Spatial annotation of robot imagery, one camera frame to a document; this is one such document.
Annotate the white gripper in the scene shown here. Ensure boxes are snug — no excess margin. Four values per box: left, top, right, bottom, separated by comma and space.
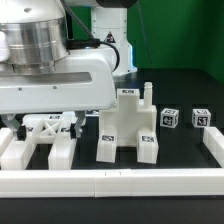
0, 47, 116, 140

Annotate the white chair back frame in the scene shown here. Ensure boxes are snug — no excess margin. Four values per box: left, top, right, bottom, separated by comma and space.
0, 112, 77, 170

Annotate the white chair seat plate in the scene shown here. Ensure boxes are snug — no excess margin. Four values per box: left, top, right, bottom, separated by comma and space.
99, 82, 157, 147

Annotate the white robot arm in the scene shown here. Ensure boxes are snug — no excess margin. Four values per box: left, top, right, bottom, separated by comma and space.
0, 0, 137, 139

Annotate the white tagged chair nut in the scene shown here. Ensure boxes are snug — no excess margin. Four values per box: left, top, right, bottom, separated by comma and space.
160, 108, 179, 128

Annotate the white U-shaped fence frame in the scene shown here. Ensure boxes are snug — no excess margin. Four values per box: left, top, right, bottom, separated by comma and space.
0, 126, 224, 199

